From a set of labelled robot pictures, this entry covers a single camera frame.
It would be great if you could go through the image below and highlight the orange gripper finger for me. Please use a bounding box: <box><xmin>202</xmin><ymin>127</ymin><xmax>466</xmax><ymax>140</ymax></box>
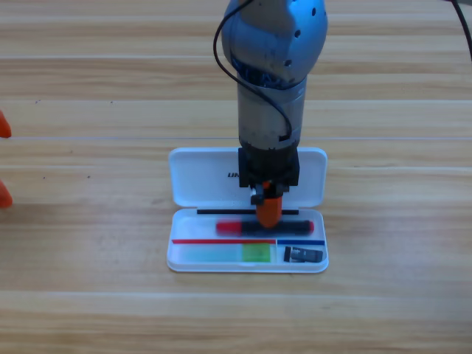
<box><xmin>0</xmin><ymin>109</ymin><xmax>12</xmax><ymax>139</ymax></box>
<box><xmin>0</xmin><ymin>179</ymin><xmax>14</xmax><ymax>208</ymax></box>

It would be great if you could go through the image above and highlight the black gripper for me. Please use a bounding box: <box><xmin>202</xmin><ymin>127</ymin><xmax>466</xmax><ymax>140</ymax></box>
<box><xmin>238</xmin><ymin>146</ymin><xmax>300</xmax><ymax>229</ymax></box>

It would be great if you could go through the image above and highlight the red and black marker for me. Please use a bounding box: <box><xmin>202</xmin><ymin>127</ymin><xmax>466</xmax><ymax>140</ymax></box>
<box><xmin>215</xmin><ymin>219</ymin><xmax>315</xmax><ymax>237</ymax></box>

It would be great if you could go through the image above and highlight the green glue stick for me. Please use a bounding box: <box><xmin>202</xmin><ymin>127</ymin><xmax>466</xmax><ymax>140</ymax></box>
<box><xmin>179</xmin><ymin>243</ymin><xmax>276</xmax><ymax>263</ymax></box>

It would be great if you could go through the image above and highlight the black eraser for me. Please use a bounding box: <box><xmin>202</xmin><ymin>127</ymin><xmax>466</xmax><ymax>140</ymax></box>
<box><xmin>283</xmin><ymin>246</ymin><xmax>325</xmax><ymax>263</ymax></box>

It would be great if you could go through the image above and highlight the white Unitree pencil case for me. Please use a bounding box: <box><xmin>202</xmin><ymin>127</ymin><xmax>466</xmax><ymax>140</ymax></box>
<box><xmin>166</xmin><ymin>147</ymin><xmax>329</xmax><ymax>274</ymax></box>

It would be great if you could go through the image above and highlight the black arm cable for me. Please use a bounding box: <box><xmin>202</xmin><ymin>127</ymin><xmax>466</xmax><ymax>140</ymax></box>
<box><xmin>212</xmin><ymin>0</ymin><xmax>293</xmax><ymax>143</ymax></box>

